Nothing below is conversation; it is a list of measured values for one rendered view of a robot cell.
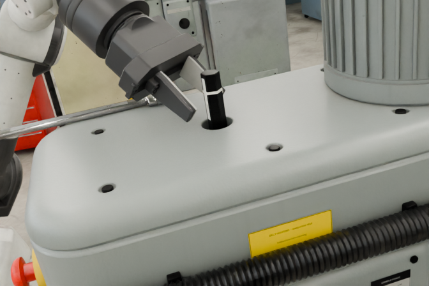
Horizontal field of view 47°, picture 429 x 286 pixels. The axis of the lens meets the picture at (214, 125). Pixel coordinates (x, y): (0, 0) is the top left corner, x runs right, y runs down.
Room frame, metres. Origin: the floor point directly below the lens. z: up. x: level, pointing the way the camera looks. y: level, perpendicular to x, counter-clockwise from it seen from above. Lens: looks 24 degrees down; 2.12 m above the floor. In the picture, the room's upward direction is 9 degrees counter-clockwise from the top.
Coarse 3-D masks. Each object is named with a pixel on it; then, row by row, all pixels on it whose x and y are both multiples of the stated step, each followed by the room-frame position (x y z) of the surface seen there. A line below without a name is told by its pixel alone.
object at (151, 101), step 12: (96, 108) 0.62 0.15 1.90; (108, 108) 0.61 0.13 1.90; (120, 108) 0.61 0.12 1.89; (132, 108) 0.61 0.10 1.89; (48, 120) 0.60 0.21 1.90; (60, 120) 0.59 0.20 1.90; (72, 120) 0.60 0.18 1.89; (0, 132) 0.58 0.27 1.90; (12, 132) 0.58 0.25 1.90; (24, 132) 0.58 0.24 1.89
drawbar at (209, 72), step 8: (208, 72) 0.52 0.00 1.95; (216, 72) 0.52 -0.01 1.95; (208, 80) 0.52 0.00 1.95; (216, 80) 0.52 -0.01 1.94; (208, 88) 0.52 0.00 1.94; (216, 88) 0.52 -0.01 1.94; (208, 96) 0.52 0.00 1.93; (216, 96) 0.52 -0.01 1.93; (208, 104) 0.52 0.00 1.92; (216, 104) 0.52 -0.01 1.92; (216, 112) 0.52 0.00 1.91; (224, 112) 0.52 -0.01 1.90; (208, 120) 0.52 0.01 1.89; (216, 120) 0.52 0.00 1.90; (224, 120) 0.52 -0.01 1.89; (216, 128) 0.52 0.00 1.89
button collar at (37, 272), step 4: (32, 252) 0.47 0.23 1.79; (32, 256) 0.47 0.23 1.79; (36, 260) 0.46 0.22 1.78; (36, 264) 0.46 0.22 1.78; (36, 268) 0.45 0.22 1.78; (36, 272) 0.45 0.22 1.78; (40, 272) 0.45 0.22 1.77; (36, 276) 0.45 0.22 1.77; (40, 276) 0.45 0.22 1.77; (36, 280) 0.45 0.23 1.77; (40, 280) 0.45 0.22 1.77; (44, 280) 0.45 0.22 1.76; (40, 284) 0.45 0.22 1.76; (44, 284) 0.45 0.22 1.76
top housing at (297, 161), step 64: (320, 64) 0.67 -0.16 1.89; (64, 128) 0.58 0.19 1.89; (128, 128) 0.55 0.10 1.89; (192, 128) 0.52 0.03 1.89; (256, 128) 0.49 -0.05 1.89; (320, 128) 0.47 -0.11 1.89; (384, 128) 0.45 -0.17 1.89; (64, 192) 0.42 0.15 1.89; (128, 192) 0.40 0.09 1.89; (192, 192) 0.39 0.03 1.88; (256, 192) 0.40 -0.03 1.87; (320, 192) 0.41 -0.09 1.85; (384, 192) 0.43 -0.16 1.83; (64, 256) 0.37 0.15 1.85; (128, 256) 0.37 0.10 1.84; (192, 256) 0.38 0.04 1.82; (256, 256) 0.40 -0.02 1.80
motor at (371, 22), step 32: (320, 0) 0.59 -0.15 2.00; (352, 0) 0.52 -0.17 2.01; (384, 0) 0.50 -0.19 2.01; (416, 0) 0.48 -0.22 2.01; (352, 32) 0.52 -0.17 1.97; (384, 32) 0.50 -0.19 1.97; (416, 32) 0.48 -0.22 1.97; (352, 64) 0.52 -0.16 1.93; (384, 64) 0.50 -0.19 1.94; (416, 64) 0.48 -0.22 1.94; (352, 96) 0.52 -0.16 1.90; (384, 96) 0.50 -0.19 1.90; (416, 96) 0.48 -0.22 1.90
